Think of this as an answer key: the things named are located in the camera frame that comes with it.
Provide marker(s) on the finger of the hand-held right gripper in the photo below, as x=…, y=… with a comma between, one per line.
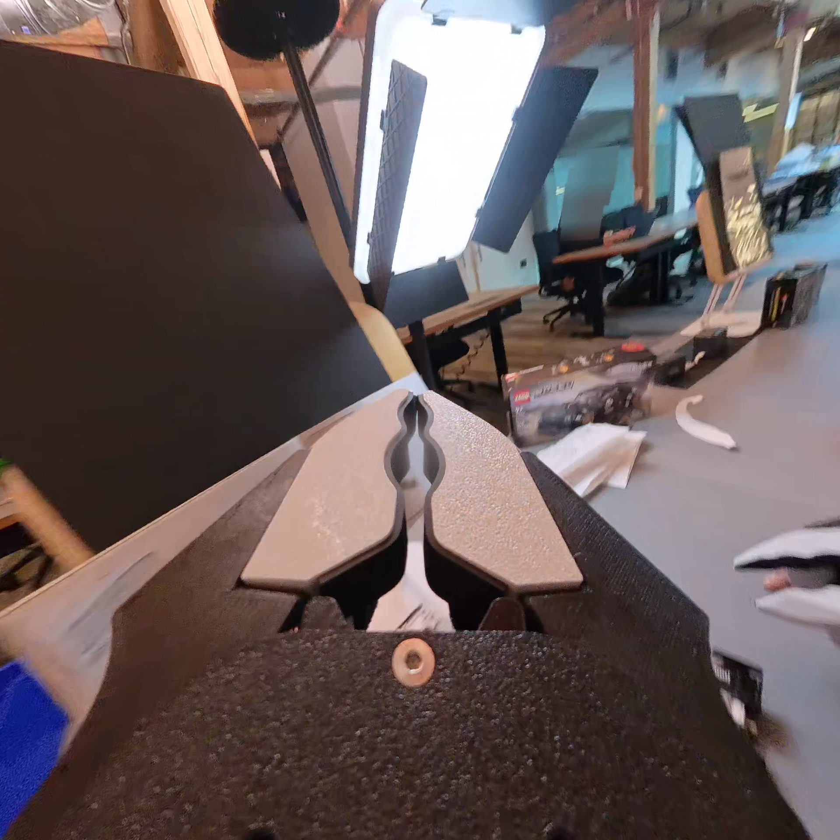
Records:
x=814, y=607
x=807, y=549

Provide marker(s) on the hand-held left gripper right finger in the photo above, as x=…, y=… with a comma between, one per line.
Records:
x=505, y=519

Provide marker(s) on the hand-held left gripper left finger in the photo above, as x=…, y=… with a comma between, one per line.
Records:
x=328, y=519

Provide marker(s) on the black lego car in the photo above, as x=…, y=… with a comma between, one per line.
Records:
x=738, y=685

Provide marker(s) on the lego instruction booklet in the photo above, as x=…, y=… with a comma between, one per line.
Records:
x=184, y=525

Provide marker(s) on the blue plastic bin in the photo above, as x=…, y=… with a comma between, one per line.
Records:
x=26, y=742

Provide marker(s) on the lego set box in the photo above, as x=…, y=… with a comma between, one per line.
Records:
x=578, y=394

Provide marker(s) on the person's right hand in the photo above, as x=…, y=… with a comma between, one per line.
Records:
x=777, y=579

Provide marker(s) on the wooden top desk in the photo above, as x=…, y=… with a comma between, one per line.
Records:
x=617, y=247
x=460, y=313

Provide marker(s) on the small dark box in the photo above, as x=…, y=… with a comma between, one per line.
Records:
x=794, y=295

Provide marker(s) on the black flat panel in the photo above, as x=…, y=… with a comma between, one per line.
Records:
x=145, y=289

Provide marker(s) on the black light flap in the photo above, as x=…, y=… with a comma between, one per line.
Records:
x=536, y=158
x=397, y=171

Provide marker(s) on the bright studio light panel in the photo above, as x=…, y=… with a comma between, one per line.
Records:
x=453, y=145

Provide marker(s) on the black round stand head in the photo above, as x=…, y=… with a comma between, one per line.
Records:
x=276, y=24

